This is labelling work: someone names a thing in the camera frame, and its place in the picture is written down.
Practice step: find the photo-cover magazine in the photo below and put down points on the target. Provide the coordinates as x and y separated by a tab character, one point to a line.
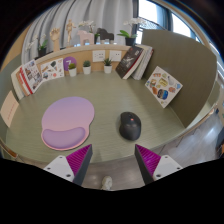
32	76

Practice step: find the wooden desk shelf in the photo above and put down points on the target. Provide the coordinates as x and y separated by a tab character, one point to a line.
83	52

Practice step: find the pink purple mouse pad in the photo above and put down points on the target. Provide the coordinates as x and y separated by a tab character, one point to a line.
66	116

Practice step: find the black book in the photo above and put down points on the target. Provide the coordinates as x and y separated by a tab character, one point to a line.
129	61

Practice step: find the food sticker picture card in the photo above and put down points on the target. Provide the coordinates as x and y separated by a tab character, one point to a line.
163	87

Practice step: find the black computer mouse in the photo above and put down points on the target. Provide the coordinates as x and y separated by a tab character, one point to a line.
130	126

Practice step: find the white sticker picture card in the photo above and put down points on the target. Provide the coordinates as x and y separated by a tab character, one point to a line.
52	69

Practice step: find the purple round number sign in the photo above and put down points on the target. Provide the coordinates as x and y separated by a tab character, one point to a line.
69	60

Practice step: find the pink wooden horse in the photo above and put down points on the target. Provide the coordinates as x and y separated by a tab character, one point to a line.
85	37

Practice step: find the window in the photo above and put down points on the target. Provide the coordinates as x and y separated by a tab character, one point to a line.
180	23

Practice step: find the white book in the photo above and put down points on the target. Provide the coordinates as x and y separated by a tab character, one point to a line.
16	83

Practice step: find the white books stack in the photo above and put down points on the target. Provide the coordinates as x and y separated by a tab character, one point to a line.
146	60

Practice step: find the small plant in white pot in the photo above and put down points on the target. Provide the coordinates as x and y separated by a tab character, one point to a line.
72	72
107	68
87	69

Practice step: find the white orchid behind horses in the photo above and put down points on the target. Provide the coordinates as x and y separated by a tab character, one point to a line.
86	23

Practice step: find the green desk partition panel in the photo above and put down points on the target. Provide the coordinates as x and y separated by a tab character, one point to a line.
6	80
183	76

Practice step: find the wooden hand model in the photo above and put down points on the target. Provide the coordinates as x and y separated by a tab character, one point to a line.
55	38

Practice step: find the dark wooden horse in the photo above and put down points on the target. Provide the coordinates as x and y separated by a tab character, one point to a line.
106	34

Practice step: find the beige card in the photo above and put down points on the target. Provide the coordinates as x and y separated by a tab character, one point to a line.
9	108

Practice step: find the white wall socket plate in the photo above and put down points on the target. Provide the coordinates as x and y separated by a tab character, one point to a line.
98	56
115	55

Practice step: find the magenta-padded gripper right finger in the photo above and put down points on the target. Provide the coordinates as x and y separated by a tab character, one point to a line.
166	166

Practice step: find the grey curtain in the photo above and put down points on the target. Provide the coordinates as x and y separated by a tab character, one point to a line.
110	13

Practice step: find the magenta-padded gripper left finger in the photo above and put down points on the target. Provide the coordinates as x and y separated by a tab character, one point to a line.
58	166

